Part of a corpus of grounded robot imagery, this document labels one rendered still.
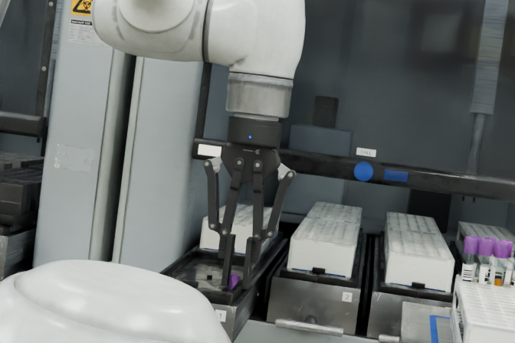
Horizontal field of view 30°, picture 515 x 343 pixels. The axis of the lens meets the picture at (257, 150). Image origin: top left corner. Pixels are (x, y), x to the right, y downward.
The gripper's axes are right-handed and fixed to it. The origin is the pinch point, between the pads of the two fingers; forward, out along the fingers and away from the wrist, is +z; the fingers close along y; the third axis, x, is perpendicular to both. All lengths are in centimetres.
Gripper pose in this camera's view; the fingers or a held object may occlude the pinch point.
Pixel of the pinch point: (237, 261)
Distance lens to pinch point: 135.4
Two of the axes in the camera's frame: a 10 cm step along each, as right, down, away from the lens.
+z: -1.2, 9.9, 0.5
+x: -1.3, 0.4, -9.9
